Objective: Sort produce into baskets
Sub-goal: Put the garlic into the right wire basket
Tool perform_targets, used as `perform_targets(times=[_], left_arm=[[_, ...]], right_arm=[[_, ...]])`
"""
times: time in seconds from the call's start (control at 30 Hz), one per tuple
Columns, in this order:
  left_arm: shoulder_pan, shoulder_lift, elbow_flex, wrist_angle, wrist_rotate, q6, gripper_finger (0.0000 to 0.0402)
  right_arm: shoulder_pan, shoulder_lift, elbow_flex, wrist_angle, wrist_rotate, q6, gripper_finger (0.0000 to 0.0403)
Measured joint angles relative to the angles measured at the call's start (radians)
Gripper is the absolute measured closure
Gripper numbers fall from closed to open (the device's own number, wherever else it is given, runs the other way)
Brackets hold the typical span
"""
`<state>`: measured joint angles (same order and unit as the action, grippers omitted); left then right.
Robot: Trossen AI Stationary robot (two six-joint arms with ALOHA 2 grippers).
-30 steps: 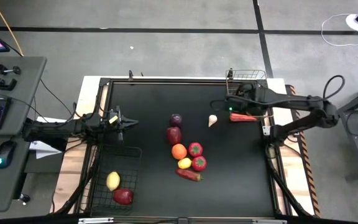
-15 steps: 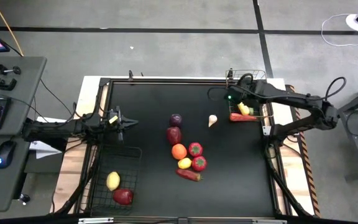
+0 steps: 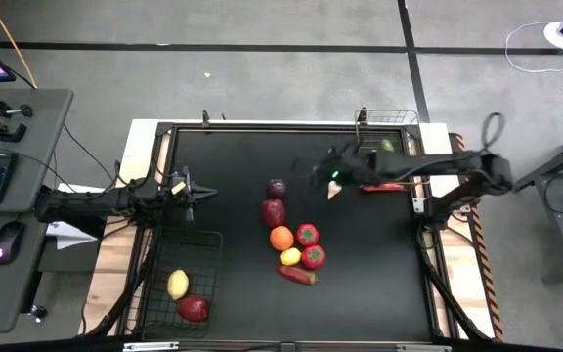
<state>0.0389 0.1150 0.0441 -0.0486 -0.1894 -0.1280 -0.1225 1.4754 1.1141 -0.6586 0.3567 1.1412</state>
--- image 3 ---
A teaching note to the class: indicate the orange carrot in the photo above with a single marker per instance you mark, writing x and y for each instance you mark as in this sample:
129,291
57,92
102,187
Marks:
383,187

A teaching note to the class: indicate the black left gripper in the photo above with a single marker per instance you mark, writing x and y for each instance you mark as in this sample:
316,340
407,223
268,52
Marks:
181,195

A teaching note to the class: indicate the black table frame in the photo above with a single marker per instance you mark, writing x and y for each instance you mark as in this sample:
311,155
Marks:
286,128

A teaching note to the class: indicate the black computer mouse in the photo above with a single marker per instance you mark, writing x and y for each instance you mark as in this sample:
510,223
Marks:
9,242

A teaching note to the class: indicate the large yellow lemon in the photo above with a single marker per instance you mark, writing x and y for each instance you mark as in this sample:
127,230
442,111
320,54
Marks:
178,284

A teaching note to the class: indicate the small black knob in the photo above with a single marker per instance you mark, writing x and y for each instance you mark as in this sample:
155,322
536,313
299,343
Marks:
38,312

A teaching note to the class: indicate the orange fruit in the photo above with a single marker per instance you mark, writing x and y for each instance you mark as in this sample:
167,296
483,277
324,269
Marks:
281,238

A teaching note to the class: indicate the black rail clamp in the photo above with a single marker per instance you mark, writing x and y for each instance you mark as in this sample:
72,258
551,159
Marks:
205,119
362,115

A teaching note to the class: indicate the small yellow lemon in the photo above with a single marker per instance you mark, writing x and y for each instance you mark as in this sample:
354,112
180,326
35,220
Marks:
290,256

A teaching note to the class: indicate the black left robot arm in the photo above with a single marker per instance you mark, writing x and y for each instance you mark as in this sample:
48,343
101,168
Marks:
91,200

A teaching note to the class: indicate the green cucumber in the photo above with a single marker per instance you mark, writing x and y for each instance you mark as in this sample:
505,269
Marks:
387,145

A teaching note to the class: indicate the grey desk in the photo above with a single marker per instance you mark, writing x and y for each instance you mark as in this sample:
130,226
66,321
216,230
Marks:
17,274

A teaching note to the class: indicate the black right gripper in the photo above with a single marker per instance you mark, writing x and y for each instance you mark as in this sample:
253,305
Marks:
355,166

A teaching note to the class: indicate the dark red oval produce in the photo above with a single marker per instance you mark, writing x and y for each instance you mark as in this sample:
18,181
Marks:
273,213

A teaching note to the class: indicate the red chili pepper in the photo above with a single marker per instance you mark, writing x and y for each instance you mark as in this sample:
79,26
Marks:
295,275

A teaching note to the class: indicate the yellow black hazard tape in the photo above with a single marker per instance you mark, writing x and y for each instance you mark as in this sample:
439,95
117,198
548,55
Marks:
487,283

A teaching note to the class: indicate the red apple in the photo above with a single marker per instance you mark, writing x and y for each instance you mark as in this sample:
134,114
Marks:
193,309

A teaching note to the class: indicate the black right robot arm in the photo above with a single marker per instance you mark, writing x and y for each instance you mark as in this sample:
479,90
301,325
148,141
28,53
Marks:
438,163

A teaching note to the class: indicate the silver corner bracket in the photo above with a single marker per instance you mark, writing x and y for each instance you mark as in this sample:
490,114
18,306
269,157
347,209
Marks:
419,205

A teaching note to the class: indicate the purple onion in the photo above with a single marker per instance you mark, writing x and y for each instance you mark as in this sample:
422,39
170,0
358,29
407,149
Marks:
276,189

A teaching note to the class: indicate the white paper sheet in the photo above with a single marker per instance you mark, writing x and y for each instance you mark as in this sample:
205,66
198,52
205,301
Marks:
69,235

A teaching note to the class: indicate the white garlic bulb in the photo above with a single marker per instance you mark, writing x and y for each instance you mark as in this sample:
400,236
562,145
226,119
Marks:
333,189

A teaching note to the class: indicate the red tomato green stem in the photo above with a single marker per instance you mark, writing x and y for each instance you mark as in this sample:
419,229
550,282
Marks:
307,235
313,257

